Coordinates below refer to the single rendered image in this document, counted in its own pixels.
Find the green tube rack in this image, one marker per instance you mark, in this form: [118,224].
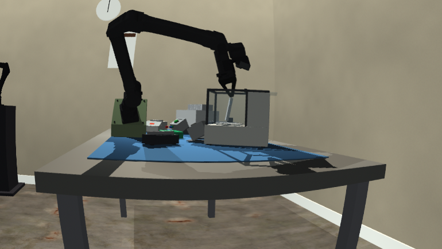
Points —
[180,133]

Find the blue bench mat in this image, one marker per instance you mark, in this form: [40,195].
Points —
[132,149]

